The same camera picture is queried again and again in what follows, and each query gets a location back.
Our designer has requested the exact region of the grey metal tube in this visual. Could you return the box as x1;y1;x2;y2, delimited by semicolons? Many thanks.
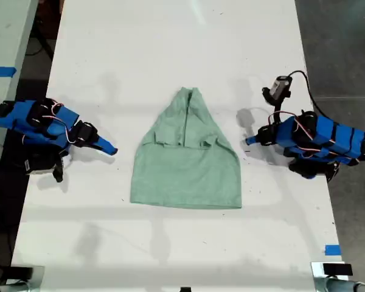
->
324;277;365;292
0;280;32;292

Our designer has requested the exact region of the pale green T-shirt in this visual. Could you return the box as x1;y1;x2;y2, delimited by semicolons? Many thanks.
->
130;86;243;210

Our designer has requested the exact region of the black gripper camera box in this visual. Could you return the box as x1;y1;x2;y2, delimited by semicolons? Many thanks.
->
262;75;293;106
24;150;57;176

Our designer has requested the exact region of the black box on metal bracket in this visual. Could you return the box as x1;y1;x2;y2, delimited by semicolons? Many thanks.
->
9;265;47;288

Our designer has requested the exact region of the black camera cable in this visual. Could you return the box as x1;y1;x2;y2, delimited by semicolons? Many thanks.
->
287;70;324;119

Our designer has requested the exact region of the thin black floor cable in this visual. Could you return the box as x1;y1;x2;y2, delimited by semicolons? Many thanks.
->
24;27;54;61

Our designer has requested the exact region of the white box with black top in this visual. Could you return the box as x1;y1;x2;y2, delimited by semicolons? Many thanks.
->
310;262;354;279

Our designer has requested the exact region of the short blue tape strip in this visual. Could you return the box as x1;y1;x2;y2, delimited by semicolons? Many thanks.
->
324;243;342;256

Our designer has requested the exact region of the white side table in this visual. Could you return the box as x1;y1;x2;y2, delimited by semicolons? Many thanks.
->
0;0;40;195

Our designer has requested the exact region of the long blue tape strip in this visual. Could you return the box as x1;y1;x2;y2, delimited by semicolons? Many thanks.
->
0;66;18;78

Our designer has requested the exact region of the black camera stalk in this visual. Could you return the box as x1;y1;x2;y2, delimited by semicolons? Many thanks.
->
52;150;68;184
273;100;286;123

